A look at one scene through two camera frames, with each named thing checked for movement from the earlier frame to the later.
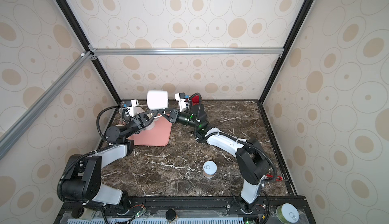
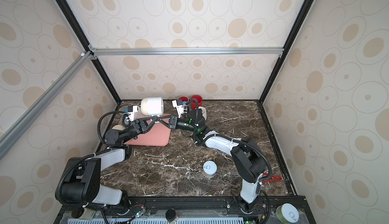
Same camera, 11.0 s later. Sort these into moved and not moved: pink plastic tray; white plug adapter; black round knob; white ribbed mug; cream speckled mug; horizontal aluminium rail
Moved: white ribbed mug; cream speckled mug
Not moved: horizontal aluminium rail; pink plastic tray; white plug adapter; black round knob
